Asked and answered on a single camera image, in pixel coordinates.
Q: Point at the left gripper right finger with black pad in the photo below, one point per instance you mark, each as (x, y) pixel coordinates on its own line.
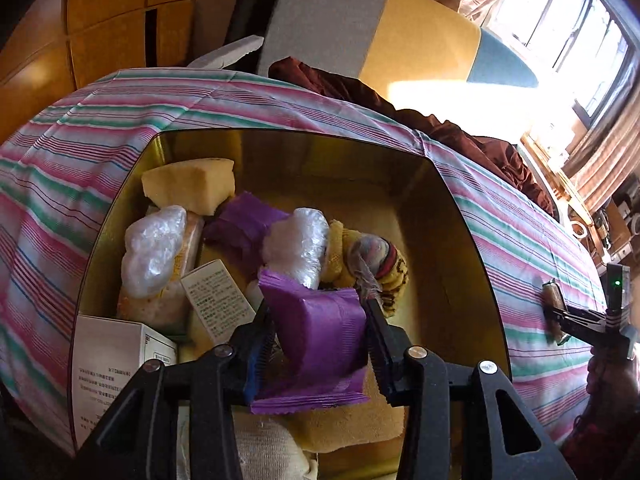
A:
(390, 359)

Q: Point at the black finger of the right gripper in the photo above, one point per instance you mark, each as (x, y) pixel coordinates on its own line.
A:
(611, 331)

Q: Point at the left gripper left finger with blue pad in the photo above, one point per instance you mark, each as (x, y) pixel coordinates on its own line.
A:
(137, 437)

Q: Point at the white cardboard box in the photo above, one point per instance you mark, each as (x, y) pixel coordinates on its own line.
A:
(106, 354)

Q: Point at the white towel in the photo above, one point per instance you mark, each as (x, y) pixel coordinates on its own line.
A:
(267, 450)

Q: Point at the weidan cracker pack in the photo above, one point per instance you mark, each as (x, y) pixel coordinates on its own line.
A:
(168, 310)

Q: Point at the purple snack packet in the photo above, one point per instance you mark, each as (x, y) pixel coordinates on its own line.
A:
(322, 335)
(241, 228)

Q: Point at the small printed white box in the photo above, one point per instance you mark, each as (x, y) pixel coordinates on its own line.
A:
(217, 300)

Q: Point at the yellow knitted sock bundle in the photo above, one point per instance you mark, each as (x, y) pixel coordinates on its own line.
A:
(347, 250)

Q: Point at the white plastic bag bundle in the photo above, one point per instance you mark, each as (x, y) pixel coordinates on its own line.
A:
(296, 245)
(151, 246)

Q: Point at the yellow sponge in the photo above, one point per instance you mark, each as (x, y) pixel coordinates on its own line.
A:
(197, 185)
(326, 431)

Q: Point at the wooden side table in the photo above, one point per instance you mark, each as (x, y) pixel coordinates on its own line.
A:
(572, 211)

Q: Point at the pink beige curtain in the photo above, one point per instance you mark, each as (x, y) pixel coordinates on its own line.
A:
(590, 48)

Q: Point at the maroon brown blanket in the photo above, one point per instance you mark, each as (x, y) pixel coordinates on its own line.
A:
(499, 157)

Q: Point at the gold metal tin box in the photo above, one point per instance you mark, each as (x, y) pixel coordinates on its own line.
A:
(449, 306)

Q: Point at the striped pink green bedsheet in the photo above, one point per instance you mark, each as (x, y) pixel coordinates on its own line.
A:
(61, 171)

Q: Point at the grey yellow blue headboard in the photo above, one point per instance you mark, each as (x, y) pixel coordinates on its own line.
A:
(381, 42)

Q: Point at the wooden wardrobe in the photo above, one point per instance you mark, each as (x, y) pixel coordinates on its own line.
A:
(59, 46)

